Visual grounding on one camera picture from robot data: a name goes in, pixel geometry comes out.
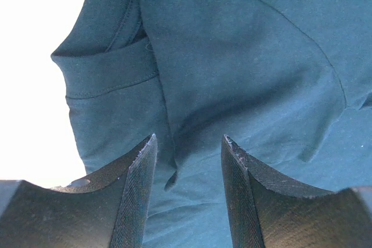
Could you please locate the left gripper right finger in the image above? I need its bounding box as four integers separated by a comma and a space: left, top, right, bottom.
221, 136, 371, 248

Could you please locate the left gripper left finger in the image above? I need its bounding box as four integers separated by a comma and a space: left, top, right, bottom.
1, 135, 158, 248

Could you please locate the black t-shirt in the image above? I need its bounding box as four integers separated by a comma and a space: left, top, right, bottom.
51, 0, 371, 247

